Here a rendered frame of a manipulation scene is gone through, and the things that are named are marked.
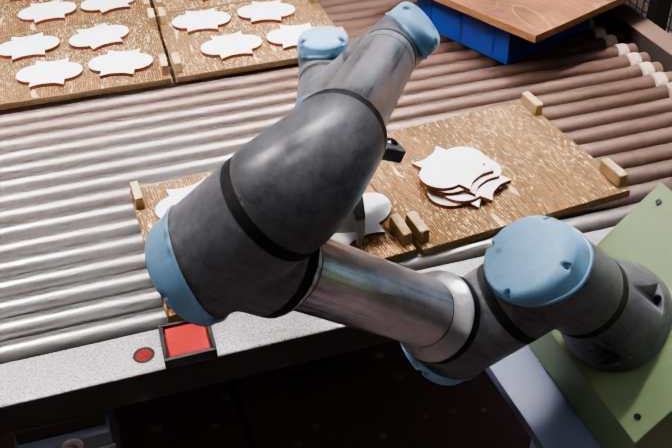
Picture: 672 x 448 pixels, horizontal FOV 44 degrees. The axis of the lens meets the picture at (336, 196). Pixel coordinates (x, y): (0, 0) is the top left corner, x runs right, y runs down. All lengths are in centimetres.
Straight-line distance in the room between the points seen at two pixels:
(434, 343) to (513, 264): 13
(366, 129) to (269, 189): 11
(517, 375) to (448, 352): 27
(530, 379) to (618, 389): 16
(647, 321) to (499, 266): 21
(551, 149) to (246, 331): 70
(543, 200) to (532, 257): 50
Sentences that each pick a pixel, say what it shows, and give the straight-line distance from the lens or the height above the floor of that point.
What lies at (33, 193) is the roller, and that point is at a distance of 165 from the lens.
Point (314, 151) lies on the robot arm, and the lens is 72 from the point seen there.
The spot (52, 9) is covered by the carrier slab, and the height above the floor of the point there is 95.
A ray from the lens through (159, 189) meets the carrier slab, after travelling 156.
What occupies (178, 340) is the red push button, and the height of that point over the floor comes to 93.
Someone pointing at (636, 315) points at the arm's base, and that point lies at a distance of 112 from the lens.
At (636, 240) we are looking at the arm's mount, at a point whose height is 107.
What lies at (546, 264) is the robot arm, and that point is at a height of 117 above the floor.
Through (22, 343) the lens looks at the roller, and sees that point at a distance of 135.
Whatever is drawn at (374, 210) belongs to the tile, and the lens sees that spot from 141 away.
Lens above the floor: 182
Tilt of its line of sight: 36 degrees down
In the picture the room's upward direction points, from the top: 2 degrees counter-clockwise
